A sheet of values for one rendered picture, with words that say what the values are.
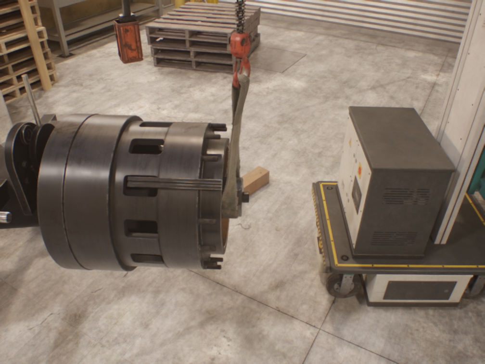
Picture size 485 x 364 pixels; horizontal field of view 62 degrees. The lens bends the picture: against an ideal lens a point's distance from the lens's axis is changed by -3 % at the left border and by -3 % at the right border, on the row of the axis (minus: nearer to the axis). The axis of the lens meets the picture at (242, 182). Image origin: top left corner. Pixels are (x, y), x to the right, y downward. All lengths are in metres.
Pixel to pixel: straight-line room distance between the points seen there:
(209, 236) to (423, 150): 1.02
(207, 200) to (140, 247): 0.26
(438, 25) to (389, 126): 4.41
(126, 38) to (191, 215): 0.52
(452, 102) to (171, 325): 1.70
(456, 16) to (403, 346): 4.90
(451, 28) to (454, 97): 4.29
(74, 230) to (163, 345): 0.94
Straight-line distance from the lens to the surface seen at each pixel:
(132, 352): 2.12
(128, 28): 1.12
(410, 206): 1.90
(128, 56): 1.14
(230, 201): 1.39
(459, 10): 6.31
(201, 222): 1.24
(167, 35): 4.97
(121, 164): 1.30
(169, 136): 1.33
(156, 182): 1.24
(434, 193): 1.89
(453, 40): 6.40
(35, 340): 2.31
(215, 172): 1.29
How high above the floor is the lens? 1.76
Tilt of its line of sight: 36 degrees down
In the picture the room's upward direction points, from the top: straight up
